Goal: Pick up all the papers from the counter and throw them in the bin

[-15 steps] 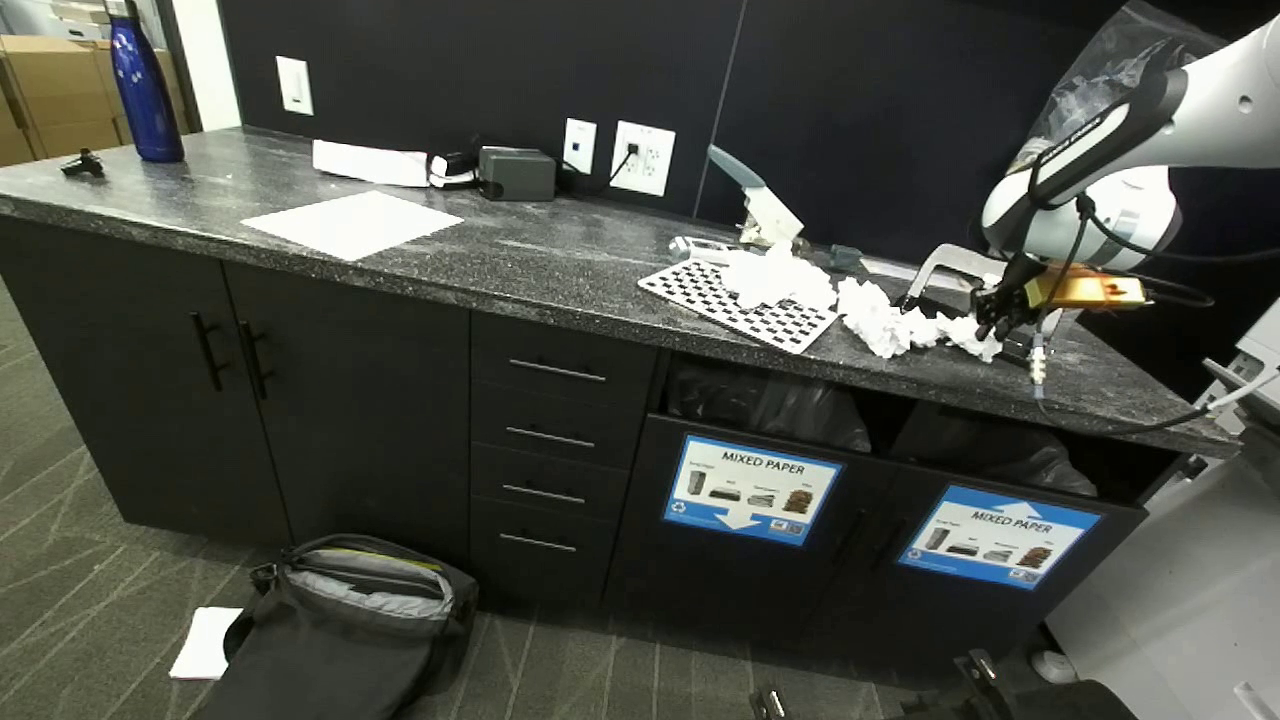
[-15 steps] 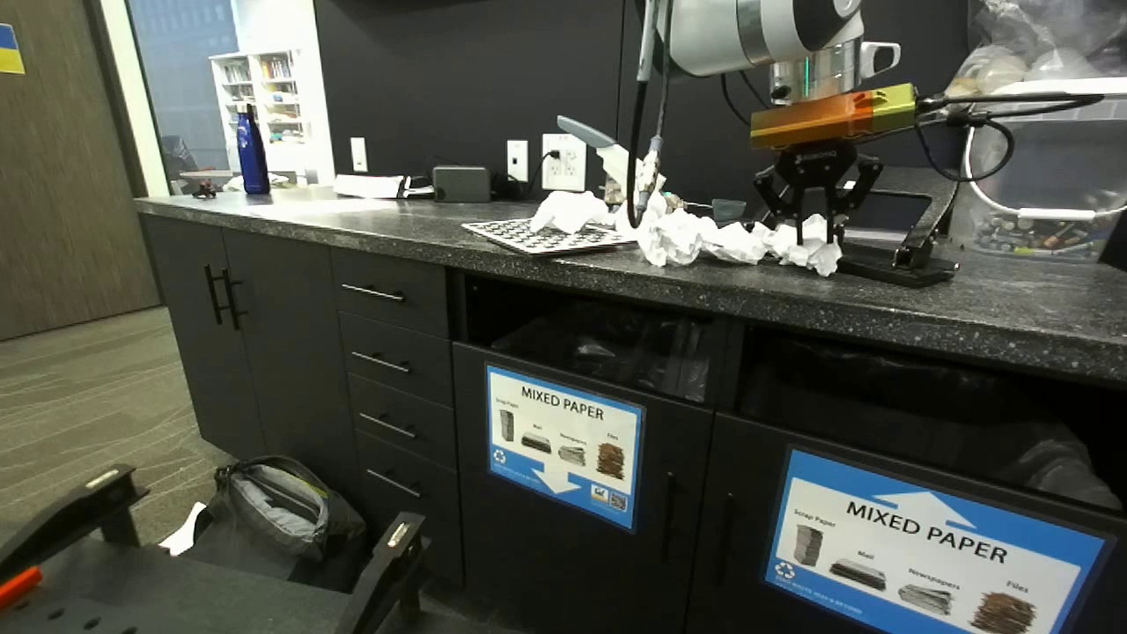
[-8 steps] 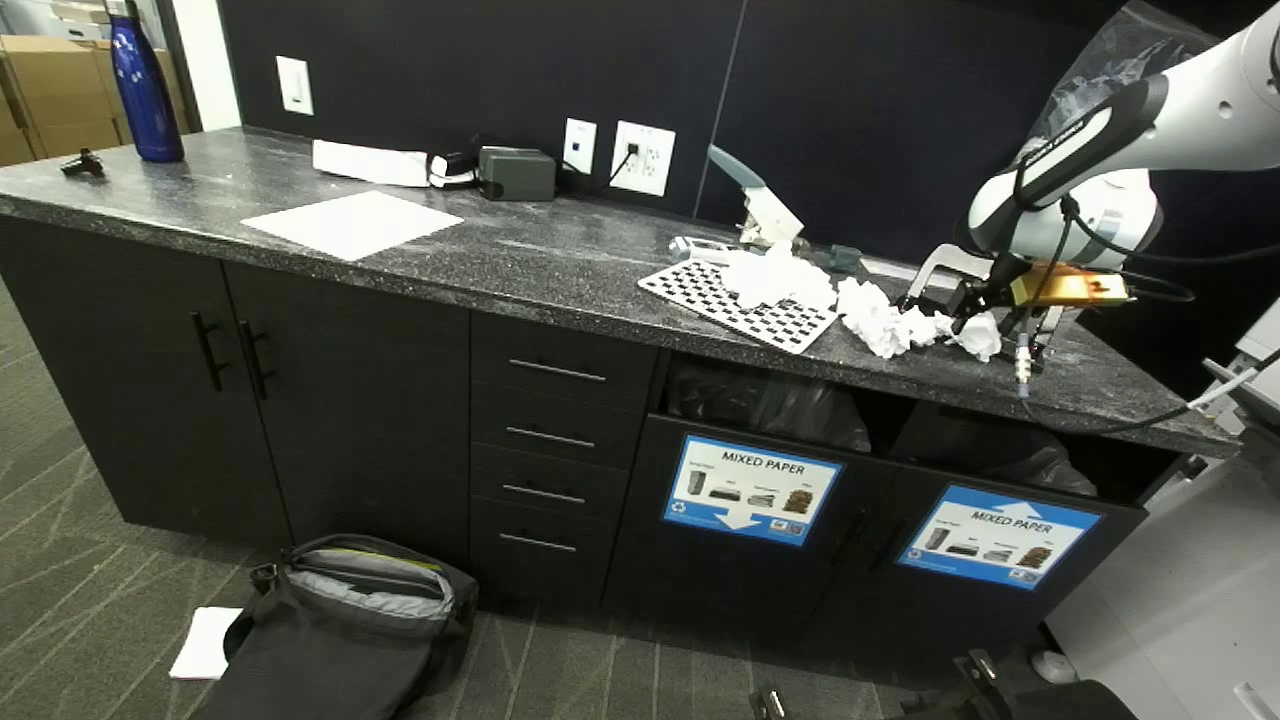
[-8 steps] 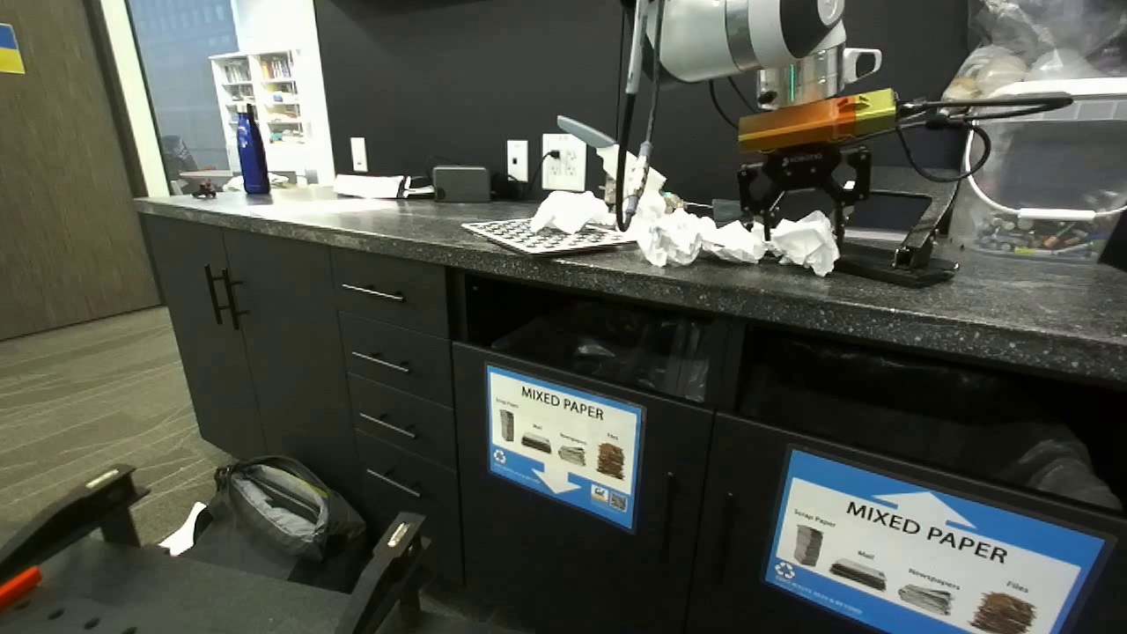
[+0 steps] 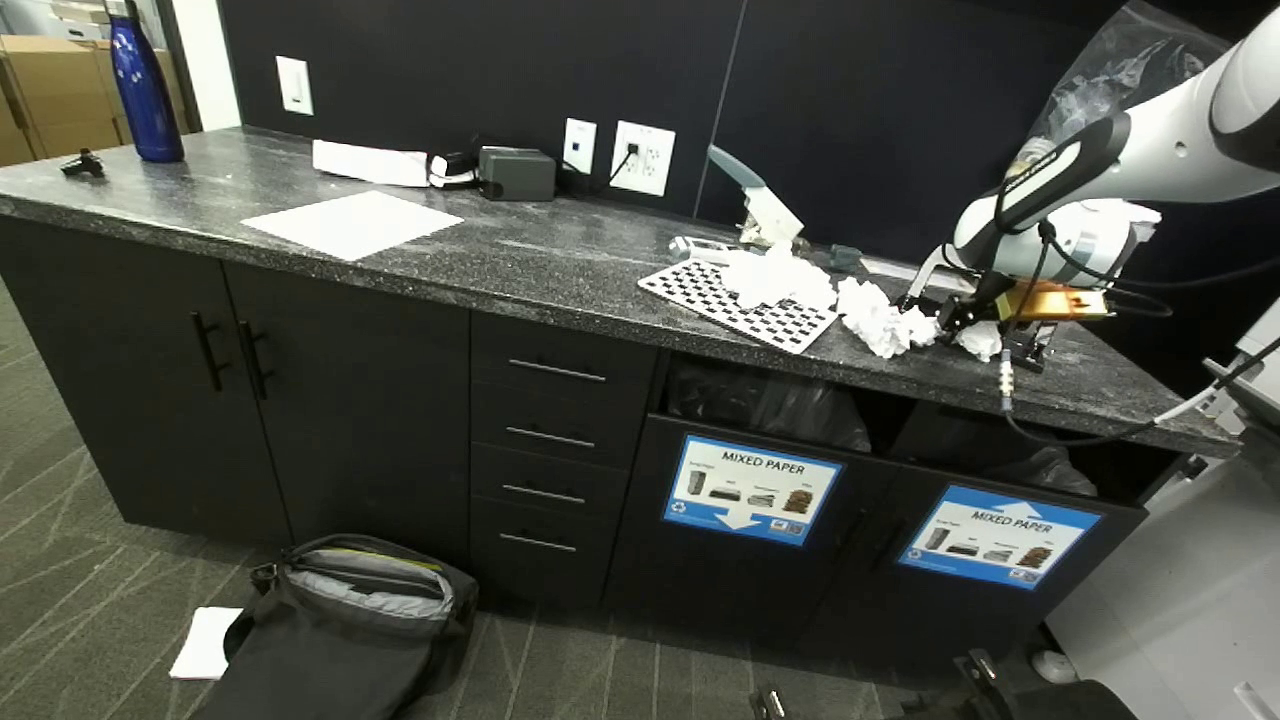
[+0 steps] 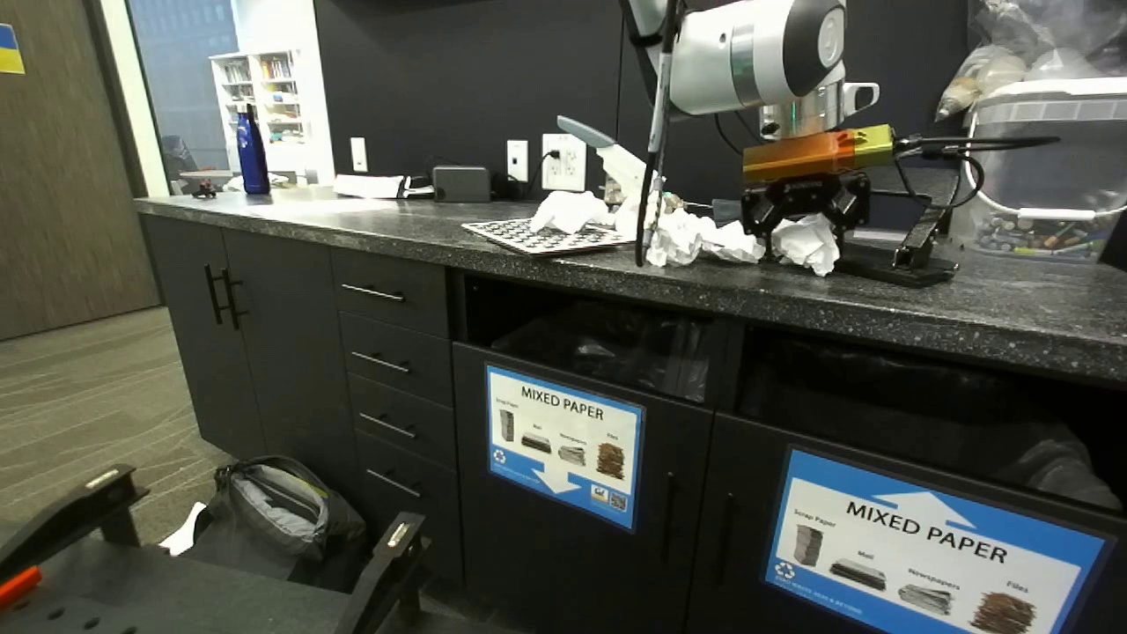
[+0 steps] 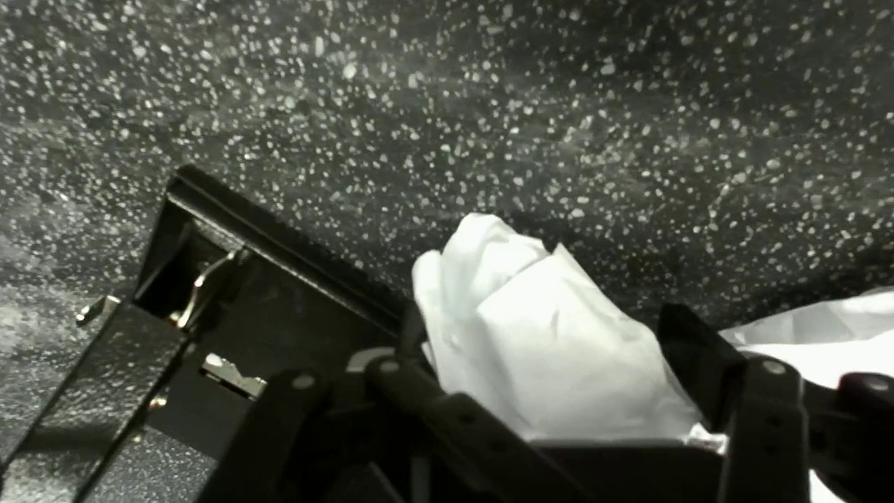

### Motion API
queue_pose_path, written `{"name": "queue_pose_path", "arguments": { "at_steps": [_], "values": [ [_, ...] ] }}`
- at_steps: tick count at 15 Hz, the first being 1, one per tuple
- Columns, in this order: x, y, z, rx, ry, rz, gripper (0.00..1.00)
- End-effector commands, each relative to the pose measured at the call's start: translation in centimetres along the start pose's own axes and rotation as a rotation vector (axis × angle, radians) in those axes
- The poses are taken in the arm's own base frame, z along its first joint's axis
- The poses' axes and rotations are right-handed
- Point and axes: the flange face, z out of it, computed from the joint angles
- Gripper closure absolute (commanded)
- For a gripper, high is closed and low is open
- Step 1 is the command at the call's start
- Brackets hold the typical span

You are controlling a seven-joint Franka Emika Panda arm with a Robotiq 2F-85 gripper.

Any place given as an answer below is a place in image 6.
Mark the black cable silver connector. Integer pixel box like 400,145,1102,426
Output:
629,0,682,271

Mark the black cart leg white label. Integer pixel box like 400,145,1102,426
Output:
332,512,434,634
0,462,147,574

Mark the clear plastic container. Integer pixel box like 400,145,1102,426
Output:
963,75,1127,265

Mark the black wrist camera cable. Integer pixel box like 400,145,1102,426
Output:
883,130,1067,258

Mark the small black object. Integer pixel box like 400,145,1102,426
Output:
174,170,238,197

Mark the blue yellow flag sticker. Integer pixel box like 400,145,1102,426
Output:
0,18,29,78

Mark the long white flat device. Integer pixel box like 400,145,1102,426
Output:
332,173,419,204

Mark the white paper ball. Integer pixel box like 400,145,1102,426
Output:
646,192,711,271
528,188,616,240
701,213,771,267
768,211,845,283
609,197,650,244

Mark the black drawer silver handle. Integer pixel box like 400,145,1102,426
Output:
332,251,452,333
344,382,457,469
338,320,454,402
350,452,460,556

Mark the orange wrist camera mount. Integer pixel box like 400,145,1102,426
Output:
740,119,906,190

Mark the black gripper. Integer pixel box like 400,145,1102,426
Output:
742,173,878,245

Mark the mixed paper sign up arrow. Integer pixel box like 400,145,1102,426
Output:
764,447,1113,634

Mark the checkerboard calibration board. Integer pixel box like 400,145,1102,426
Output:
460,211,627,260

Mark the white double wall outlet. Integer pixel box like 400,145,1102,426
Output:
539,130,593,192

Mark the black power adapter box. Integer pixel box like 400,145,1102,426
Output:
429,161,494,204

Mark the dark grey backpack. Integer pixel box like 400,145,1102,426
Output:
191,453,372,593

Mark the white shelf unit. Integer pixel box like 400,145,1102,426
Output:
208,46,315,190

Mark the clear plastic bag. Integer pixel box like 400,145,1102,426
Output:
938,0,1127,119

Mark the small white paper slip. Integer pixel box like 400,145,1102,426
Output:
155,505,208,556

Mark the grey robot cart platform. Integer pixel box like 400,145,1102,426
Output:
0,544,392,634

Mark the mixed paper sign down arrow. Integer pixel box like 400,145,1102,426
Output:
481,360,648,534

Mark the orange clamp handle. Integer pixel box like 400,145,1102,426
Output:
0,564,45,614

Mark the black counter cabinet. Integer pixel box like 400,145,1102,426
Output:
133,190,1127,634

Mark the blue water bottle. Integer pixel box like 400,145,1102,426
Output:
232,102,275,200

